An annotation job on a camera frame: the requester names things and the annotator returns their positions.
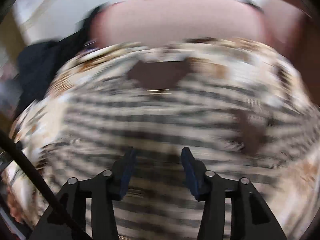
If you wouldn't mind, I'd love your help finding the black white plaid garment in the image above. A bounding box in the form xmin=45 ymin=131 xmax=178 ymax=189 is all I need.
xmin=37 ymin=60 xmax=311 ymax=240

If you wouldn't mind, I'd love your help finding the cream leaf print blanket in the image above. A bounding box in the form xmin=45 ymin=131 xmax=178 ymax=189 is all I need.
xmin=14 ymin=38 xmax=319 ymax=239

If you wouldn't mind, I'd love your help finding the dark navy cloth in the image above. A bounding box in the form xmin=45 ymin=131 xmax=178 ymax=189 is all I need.
xmin=15 ymin=4 xmax=107 ymax=116

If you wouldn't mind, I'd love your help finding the pink upholstered headboard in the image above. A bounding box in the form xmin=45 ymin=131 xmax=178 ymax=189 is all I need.
xmin=90 ymin=0 xmax=268 ymax=48

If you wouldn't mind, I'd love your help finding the black cable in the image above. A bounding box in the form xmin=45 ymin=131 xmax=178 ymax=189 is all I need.
xmin=0 ymin=129 xmax=66 ymax=218

